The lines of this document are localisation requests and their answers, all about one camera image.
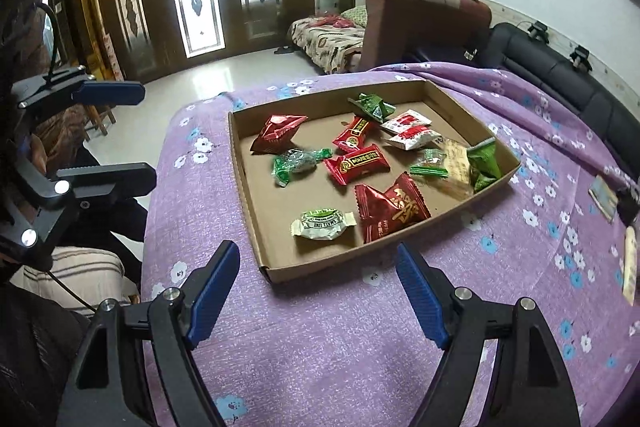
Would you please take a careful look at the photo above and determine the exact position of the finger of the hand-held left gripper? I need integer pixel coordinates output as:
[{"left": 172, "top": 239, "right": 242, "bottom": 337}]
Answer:
[
  {"left": 15, "top": 66, "right": 147, "bottom": 110},
  {"left": 0, "top": 162, "right": 158, "bottom": 268}
]

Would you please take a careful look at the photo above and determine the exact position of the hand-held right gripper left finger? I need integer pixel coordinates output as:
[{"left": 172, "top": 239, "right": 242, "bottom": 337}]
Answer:
[{"left": 55, "top": 239, "right": 241, "bottom": 427}]

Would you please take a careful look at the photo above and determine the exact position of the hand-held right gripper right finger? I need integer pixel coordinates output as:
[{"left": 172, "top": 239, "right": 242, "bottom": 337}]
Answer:
[{"left": 395, "top": 242, "right": 581, "bottom": 427}]

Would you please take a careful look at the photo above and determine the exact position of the red foil snack packet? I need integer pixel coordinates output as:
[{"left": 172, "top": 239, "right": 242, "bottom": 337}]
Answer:
[
  {"left": 354, "top": 172, "right": 432, "bottom": 244},
  {"left": 249, "top": 113, "right": 309, "bottom": 155}
]

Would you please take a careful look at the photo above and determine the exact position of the shallow cardboard box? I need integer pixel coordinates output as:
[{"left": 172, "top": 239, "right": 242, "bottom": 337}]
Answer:
[{"left": 227, "top": 78, "right": 522, "bottom": 285}]

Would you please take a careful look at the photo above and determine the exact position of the green white round candy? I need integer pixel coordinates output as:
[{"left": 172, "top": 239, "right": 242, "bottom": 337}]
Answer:
[{"left": 291, "top": 207, "right": 357, "bottom": 240}]

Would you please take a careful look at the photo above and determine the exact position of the small green clear packet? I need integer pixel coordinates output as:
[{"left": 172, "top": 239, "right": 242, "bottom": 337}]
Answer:
[{"left": 409, "top": 148, "right": 451, "bottom": 180}]

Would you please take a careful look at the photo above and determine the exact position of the beige cracker packet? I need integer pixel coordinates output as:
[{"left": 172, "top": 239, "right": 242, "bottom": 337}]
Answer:
[{"left": 440, "top": 139, "right": 473, "bottom": 198}]

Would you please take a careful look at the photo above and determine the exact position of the wide red gold-label packet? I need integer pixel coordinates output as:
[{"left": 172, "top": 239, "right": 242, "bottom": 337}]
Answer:
[{"left": 322, "top": 143, "right": 392, "bottom": 188}]

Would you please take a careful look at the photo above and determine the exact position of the light green snack packet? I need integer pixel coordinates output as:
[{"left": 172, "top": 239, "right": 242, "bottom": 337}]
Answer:
[{"left": 466, "top": 138, "right": 502, "bottom": 194}]

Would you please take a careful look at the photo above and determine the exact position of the green clear candy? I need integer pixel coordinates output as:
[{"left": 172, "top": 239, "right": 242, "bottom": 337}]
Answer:
[{"left": 271, "top": 147, "right": 334, "bottom": 188}]

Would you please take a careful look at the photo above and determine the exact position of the small red white snack packet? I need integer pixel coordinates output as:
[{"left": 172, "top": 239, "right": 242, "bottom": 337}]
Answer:
[{"left": 387, "top": 129, "right": 444, "bottom": 152}]

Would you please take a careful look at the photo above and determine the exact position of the long red gold-label packet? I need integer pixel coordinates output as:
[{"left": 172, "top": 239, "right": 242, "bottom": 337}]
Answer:
[{"left": 331, "top": 116, "right": 381, "bottom": 154}]

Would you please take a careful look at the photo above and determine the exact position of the white packet with red square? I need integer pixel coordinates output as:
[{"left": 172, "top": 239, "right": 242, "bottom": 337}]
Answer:
[{"left": 380, "top": 108, "right": 433, "bottom": 135}]

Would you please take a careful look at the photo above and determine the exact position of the dark green snack packet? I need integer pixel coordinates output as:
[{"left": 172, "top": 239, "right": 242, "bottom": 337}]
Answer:
[{"left": 347, "top": 92, "right": 397, "bottom": 124}]

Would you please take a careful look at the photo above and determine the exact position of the wooden stool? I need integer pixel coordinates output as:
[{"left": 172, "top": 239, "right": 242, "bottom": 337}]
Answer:
[{"left": 82, "top": 104, "right": 118, "bottom": 138}]

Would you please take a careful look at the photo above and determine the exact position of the dark wooden cupboard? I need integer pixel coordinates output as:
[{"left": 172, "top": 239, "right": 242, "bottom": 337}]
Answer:
[{"left": 0, "top": 0, "right": 121, "bottom": 82}]

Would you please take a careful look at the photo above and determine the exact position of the striped white cloth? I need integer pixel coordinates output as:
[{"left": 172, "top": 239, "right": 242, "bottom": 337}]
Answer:
[{"left": 10, "top": 246, "right": 141, "bottom": 313}]

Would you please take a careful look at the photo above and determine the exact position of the purple floral cloth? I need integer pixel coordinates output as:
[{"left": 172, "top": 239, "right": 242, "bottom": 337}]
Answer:
[{"left": 140, "top": 61, "right": 640, "bottom": 427}]

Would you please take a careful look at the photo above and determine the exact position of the dark cloth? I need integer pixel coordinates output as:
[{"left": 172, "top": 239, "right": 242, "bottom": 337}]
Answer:
[{"left": 0, "top": 282, "right": 96, "bottom": 427}]

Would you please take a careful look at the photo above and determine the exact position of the green booklet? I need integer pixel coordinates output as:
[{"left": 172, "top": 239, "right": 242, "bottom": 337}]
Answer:
[{"left": 587, "top": 174, "right": 621, "bottom": 223}]

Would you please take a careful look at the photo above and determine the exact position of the long beige packet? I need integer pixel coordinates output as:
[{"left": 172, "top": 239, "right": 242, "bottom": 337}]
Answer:
[{"left": 621, "top": 224, "right": 640, "bottom": 306}]

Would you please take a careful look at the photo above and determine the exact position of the patterned bedding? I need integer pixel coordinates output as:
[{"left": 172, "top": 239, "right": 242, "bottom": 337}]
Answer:
[{"left": 290, "top": 6, "right": 371, "bottom": 75}]

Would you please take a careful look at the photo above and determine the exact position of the small black object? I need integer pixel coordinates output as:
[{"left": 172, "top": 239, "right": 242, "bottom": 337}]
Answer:
[{"left": 615, "top": 187, "right": 640, "bottom": 228}]

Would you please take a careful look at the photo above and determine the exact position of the black leather sofa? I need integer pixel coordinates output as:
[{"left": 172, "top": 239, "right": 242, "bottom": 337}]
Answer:
[{"left": 410, "top": 22, "right": 640, "bottom": 188}]

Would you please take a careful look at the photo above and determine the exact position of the brown sofa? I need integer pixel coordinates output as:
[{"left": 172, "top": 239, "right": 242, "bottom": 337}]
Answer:
[{"left": 362, "top": 0, "right": 493, "bottom": 72}]

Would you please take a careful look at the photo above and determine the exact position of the black clamp device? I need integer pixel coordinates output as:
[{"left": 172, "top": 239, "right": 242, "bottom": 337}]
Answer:
[
  {"left": 527, "top": 21, "right": 551, "bottom": 45},
  {"left": 570, "top": 47, "right": 593, "bottom": 72}
]

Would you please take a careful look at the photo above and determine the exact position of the thick black cable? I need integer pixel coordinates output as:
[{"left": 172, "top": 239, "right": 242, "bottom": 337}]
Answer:
[{"left": 35, "top": 2, "right": 71, "bottom": 80}]

